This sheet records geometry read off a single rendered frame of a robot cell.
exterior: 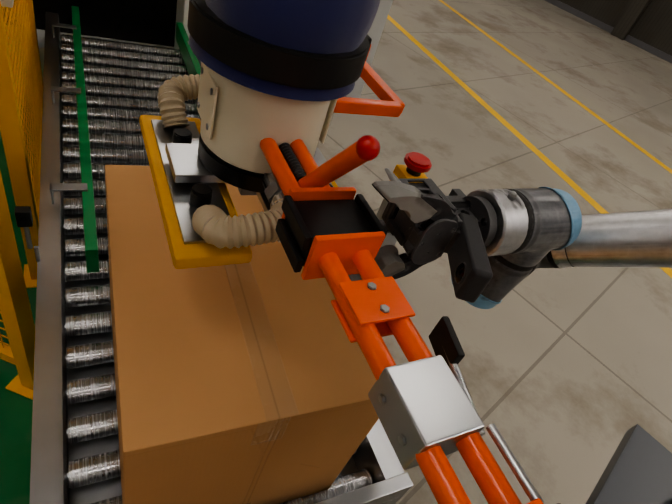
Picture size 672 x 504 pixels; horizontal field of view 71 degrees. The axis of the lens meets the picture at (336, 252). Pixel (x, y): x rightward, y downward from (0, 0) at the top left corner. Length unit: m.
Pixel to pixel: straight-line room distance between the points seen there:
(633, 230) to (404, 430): 0.52
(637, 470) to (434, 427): 0.95
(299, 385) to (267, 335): 0.10
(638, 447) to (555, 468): 0.91
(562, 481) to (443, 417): 1.83
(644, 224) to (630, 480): 0.65
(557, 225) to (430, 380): 0.35
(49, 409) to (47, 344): 0.16
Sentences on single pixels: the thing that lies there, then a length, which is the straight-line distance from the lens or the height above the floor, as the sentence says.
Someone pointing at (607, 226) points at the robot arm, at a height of 1.25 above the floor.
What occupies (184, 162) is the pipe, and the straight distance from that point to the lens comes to 0.71.
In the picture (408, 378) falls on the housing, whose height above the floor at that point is 1.26.
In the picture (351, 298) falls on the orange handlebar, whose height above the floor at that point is 1.26.
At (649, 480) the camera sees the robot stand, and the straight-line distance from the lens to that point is 1.31.
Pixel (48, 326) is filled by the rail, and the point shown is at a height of 0.60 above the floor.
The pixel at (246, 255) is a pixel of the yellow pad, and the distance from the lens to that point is 0.63.
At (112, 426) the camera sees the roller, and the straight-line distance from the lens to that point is 1.14.
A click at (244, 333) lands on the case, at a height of 0.95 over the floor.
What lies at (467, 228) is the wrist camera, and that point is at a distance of 0.58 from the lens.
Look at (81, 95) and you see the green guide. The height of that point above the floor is 0.64.
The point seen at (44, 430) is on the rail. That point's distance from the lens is 1.10.
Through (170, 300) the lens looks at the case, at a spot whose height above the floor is 0.95.
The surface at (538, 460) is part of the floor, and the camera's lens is 2.19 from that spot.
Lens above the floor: 1.56
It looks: 40 degrees down
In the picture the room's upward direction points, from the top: 22 degrees clockwise
